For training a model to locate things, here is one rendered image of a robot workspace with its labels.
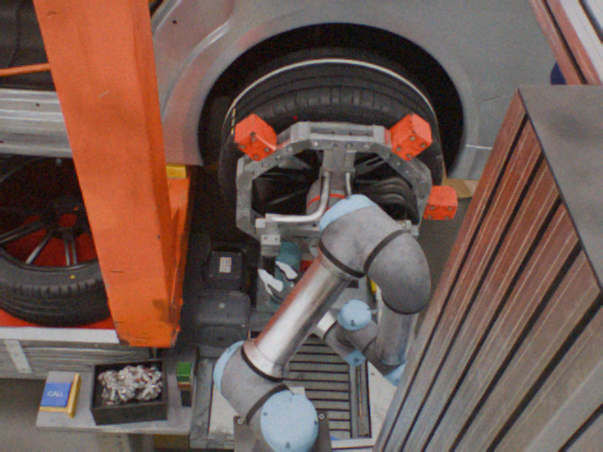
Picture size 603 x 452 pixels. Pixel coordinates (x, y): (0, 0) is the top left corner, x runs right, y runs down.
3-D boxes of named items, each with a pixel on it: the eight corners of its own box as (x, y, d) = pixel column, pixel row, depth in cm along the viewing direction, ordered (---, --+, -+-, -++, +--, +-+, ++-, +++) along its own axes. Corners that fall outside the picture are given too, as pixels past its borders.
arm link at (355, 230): (238, 434, 150) (395, 231, 135) (196, 381, 157) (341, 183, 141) (270, 424, 161) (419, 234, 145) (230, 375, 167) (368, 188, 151)
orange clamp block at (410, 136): (405, 142, 197) (430, 123, 191) (407, 163, 192) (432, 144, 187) (386, 130, 193) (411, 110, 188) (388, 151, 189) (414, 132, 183)
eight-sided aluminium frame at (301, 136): (405, 250, 234) (444, 128, 191) (407, 266, 229) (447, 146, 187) (236, 241, 231) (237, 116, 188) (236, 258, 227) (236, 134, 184)
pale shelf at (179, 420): (196, 380, 217) (196, 376, 215) (190, 435, 207) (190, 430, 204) (50, 375, 215) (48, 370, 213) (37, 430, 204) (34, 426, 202)
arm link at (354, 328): (389, 323, 171) (382, 346, 179) (356, 291, 176) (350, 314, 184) (365, 341, 167) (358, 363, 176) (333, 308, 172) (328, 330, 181)
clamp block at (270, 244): (280, 229, 194) (281, 217, 190) (279, 256, 189) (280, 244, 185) (261, 228, 194) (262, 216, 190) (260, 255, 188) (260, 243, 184)
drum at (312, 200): (350, 206, 217) (357, 174, 206) (353, 264, 204) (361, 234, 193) (304, 203, 216) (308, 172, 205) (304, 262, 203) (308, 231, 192)
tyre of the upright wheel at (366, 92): (375, 216, 260) (478, 85, 212) (379, 269, 246) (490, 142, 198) (198, 168, 241) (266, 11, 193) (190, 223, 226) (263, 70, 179)
